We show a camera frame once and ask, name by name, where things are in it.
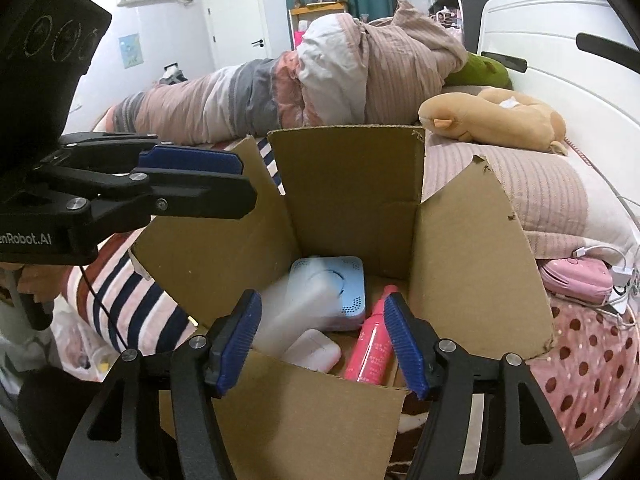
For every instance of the pink grey striped duvet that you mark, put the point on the pink grey striped duvet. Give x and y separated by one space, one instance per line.
350 70

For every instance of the pink polka dot blanket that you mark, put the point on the pink polka dot blanket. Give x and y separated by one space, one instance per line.
590 370

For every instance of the wooden shelf unit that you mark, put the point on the wooden shelf unit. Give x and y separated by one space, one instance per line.
310 12

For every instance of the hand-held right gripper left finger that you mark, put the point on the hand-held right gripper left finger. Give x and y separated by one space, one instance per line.
240 340

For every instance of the pink navy striped blanket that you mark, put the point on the pink navy striped blanket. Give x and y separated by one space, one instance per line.
135 300

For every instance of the tan plush toy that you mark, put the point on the tan plush toy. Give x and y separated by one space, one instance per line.
500 115

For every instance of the pink bottle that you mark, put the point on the pink bottle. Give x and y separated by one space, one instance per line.
370 350

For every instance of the small wall poster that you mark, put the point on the small wall poster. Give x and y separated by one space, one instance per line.
130 50

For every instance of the small white case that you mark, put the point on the small white case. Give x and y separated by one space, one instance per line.
315 350

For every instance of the pink striped pillow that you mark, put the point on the pink striped pillow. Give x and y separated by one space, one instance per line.
550 195

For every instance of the pink pouch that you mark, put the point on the pink pouch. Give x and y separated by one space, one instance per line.
575 280

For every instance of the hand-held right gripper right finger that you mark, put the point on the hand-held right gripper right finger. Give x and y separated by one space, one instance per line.
402 340

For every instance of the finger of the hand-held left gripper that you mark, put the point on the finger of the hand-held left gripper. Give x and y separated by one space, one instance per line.
195 160
205 195

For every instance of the brown cardboard box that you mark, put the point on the brown cardboard box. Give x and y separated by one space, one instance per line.
350 185

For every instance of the clear plastic bag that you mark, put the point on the clear plastic bag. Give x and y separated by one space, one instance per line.
82 345

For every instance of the white door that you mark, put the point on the white door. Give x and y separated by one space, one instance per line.
235 25

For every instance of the white headboard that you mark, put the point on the white headboard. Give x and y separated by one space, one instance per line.
550 20

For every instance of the white plastic bottle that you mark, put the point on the white plastic bottle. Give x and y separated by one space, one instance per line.
285 315

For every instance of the green plush toy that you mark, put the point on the green plush toy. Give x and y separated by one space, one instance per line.
480 70

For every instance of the light blue square device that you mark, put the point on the light blue square device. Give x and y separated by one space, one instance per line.
347 285

